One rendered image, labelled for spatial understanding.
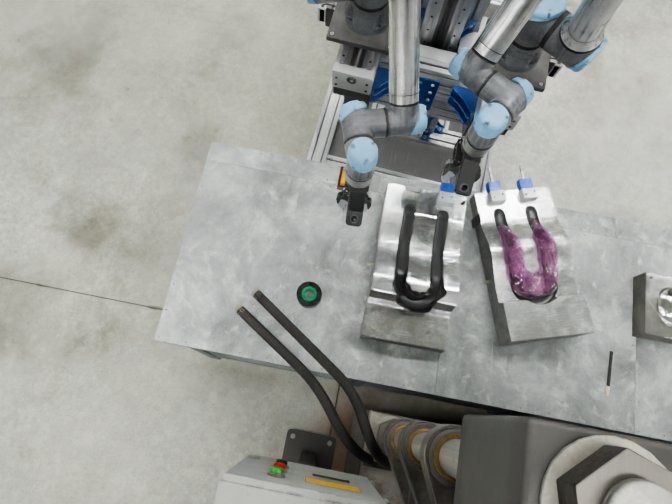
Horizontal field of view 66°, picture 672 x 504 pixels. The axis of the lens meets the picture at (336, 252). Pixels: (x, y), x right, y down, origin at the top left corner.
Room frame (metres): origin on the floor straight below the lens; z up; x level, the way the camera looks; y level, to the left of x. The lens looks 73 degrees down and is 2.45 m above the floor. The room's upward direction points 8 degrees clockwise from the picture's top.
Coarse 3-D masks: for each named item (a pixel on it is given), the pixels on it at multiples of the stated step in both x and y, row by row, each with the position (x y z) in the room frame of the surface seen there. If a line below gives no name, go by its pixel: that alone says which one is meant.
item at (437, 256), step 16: (400, 240) 0.54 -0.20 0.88; (400, 256) 0.48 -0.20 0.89; (432, 256) 0.50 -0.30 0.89; (400, 272) 0.43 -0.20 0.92; (432, 272) 0.44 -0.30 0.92; (400, 288) 0.38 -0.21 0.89; (432, 288) 0.39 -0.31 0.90; (400, 304) 0.33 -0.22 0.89; (416, 304) 0.35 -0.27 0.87; (432, 304) 0.34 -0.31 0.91
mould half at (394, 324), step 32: (384, 224) 0.59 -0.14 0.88; (416, 224) 0.60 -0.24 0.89; (448, 224) 0.61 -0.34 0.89; (384, 256) 0.47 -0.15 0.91; (416, 256) 0.49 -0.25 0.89; (448, 256) 0.51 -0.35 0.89; (384, 288) 0.37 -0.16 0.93; (416, 288) 0.38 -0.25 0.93; (448, 288) 0.39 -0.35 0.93; (384, 320) 0.28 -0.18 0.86; (416, 320) 0.30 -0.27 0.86; (448, 320) 0.31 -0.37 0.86
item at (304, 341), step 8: (256, 288) 0.34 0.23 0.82; (256, 296) 0.31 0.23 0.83; (264, 296) 0.31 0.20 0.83; (264, 304) 0.29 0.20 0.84; (272, 304) 0.29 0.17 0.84; (272, 312) 0.26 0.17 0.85; (280, 312) 0.27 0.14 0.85; (280, 320) 0.24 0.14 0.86; (288, 320) 0.24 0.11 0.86; (288, 328) 0.22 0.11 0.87; (296, 328) 0.22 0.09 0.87; (296, 336) 0.20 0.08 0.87; (304, 336) 0.20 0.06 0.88; (304, 344) 0.18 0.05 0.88; (312, 344) 0.18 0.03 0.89; (312, 352) 0.16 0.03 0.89; (320, 352) 0.16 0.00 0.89; (320, 360) 0.13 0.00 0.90; (328, 360) 0.14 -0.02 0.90; (328, 368) 0.11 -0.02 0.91; (336, 368) 0.12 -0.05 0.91
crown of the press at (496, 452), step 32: (480, 416) 0.02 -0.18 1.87; (512, 416) 0.02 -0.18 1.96; (480, 448) -0.02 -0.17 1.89; (512, 448) -0.01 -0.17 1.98; (544, 448) -0.01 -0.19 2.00; (576, 448) 0.00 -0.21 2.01; (608, 448) 0.00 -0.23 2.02; (640, 448) 0.00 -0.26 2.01; (480, 480) -0.05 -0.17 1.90; (512, 480) -0.03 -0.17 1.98; (544, 480) -0.03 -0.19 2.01; (576, 480) -0.02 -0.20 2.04; (608, 480) -0.02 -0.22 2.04; (640, 480) -0.02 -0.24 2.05
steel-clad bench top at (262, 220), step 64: (256, 192) 0.67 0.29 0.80; (320, 192) 0.70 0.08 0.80; (384, 192) 0.73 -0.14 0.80; (192, 256) 0.42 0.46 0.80; (256, 256) 0.45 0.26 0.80; (320, 256) 0.48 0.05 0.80; (576, 256) 0.60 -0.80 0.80; (640, 256) 0.63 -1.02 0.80; (192, 320) 0.21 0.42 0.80; (320, 320) 0.27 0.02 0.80; (384, 384) 0.10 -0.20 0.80; (448, 384) 0.12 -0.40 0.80; (512, 384) 0.15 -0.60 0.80; (576, 384) 0.18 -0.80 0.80; (640, 384) 0.21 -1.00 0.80
